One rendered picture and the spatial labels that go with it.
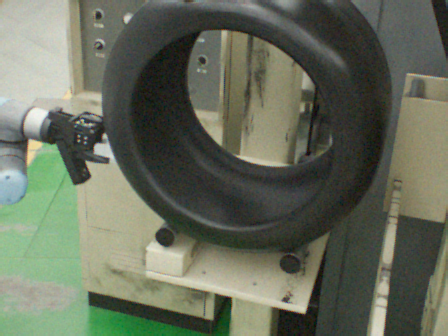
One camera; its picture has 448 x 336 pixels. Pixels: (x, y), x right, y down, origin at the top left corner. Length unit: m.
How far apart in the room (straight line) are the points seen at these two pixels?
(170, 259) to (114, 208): 0.94
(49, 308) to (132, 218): 0.58
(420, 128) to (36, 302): 1.78
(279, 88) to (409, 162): 0.36
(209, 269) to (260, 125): 0.40
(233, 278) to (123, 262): 1.05
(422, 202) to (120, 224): 1.20
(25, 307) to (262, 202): 1.43
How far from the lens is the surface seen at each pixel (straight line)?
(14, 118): 1.47
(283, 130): 1.55
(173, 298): 2.38
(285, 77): 1.50
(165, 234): 1.33
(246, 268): 1.42
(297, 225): 1.19
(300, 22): 1.06
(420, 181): 1.48
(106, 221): 2.32
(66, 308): 2.62
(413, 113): 1.41
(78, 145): 1.41
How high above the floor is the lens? 1.63
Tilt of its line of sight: 24 degrees down
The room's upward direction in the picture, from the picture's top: 4 degrees clockwise
